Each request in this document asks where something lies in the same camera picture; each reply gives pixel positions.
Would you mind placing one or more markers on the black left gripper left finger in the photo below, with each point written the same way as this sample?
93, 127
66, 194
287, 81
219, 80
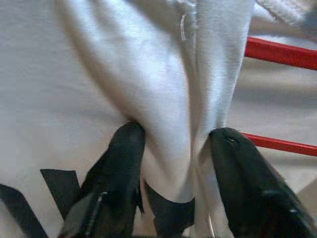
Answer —
116, 173

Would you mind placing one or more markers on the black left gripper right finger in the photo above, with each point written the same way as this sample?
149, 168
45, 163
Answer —
247, 188

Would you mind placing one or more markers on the white t-shirt black print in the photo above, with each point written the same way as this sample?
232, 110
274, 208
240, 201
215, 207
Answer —
99, 74

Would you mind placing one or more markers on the red plastic clothes hanger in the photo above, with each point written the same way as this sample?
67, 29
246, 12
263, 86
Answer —
280, 53

